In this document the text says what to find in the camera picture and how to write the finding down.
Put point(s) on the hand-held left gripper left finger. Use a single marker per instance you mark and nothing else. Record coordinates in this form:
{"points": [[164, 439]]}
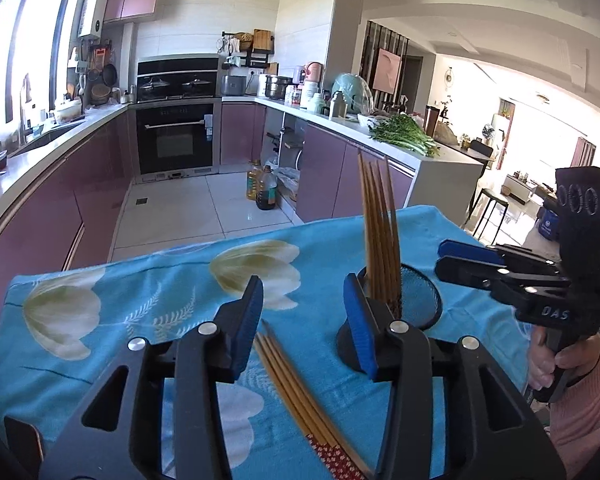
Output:
{"points": [[247, 320]]}

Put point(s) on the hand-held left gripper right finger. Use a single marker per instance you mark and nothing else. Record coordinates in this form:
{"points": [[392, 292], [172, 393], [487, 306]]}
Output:
{"points": [[360, 327]]}

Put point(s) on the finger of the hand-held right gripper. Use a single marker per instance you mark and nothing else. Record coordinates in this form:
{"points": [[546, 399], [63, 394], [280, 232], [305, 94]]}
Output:
{"points": [[467, 272], [472, 252]]}

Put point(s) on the black mesh utensil holder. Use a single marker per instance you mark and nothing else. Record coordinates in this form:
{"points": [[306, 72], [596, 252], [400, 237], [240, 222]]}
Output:
{"points": [[420, 300]]}

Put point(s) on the set of bamboo chopsticks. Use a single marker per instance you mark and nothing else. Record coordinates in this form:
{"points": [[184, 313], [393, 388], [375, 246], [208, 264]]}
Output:
{"points": [[375, 240]]}

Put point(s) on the person's right forearm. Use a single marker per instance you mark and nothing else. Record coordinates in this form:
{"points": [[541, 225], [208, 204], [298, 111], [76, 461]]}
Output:
{"points": [[587, 420]]}

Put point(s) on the person's right hand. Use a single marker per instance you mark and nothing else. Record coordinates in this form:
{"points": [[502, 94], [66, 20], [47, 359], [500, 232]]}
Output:
{"points": [[577, 357]]}

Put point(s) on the blue bin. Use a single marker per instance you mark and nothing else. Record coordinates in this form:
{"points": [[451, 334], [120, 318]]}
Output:
{"points": [[548, 225]]}

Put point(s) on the green seat stool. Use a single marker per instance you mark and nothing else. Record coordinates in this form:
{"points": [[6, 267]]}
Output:
{"points": [[490, 200]]}

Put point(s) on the blue floral tablecloth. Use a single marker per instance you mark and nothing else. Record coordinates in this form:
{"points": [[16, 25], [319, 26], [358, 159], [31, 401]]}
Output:
{"points": [[155, 280]]}

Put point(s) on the dark oil bottle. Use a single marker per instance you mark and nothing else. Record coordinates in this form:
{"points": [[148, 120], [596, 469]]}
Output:
{"points": [[266, 190]]}

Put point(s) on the bunch of leafy greens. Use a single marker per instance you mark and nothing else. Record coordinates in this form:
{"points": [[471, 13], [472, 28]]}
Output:
{"points": [[405, 135]]}

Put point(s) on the yellow cooking oil bottle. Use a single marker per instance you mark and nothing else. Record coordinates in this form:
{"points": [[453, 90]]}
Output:
{"points": [[252, 182]]}

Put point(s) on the clear plastic bag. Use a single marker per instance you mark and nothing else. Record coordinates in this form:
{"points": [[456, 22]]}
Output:
{"points": [[287, 182]]}

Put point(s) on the pink base cabinets peninsula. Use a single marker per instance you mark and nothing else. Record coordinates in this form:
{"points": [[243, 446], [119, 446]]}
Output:
{"points": [[325, 170]]}

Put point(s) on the olive thermos bottle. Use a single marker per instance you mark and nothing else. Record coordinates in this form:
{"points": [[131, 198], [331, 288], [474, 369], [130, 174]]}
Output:
{"points": [[338, 106]]}

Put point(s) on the black integrated stove oven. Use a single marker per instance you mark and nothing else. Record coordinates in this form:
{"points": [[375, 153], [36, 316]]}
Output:
{"points": [[175, 135]]}

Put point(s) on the mint green covered appliance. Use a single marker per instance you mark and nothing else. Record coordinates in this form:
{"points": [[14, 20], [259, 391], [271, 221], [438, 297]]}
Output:
{"points": [[352, 92]]}

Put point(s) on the pink base cabinets with sink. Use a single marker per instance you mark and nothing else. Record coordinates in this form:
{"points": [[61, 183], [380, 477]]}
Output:
{"points": [[50, 200]]}

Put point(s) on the stainless steel stockpot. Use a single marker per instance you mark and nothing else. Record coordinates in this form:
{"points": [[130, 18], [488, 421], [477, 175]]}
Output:
{"points": [[277, 87]]}

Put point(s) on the silver countertop appliance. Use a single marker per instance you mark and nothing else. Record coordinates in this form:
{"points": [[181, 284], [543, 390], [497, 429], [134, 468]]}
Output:
{"points": [[233, 86]]}

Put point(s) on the pink electric kettle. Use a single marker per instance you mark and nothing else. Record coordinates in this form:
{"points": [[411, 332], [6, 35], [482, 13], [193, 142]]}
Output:
{"points": [[314, 72]]}

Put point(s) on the black pot with glass lid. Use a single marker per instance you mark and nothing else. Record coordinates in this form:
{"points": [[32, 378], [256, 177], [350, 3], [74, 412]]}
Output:
{"points": [[154, 86], [196, 85]]}

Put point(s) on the white pot with lid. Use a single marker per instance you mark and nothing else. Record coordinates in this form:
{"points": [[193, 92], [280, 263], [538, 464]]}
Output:
{"points": [[68, 111]]}

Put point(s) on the hanging black frying pan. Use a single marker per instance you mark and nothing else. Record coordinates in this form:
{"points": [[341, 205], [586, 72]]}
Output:
{"points": [[109, 75]]}

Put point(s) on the steel sink faucet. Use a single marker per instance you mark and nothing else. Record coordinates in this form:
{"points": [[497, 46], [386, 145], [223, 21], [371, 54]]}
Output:
{"points": [[26, 110]]}

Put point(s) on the white water heater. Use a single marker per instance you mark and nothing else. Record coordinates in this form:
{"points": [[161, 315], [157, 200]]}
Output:
{"points": [[94, 10]]}

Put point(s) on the kitchen window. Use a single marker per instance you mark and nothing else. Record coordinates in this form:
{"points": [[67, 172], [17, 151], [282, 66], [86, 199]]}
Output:
{"points": [[15, 35]]}

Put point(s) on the pink wall picture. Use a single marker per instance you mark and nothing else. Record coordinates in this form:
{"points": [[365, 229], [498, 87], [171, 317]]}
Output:
{"points": [[386, 70]]}

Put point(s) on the black wall rack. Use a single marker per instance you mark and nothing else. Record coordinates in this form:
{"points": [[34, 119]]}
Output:
{"points": [[252, 50]]}

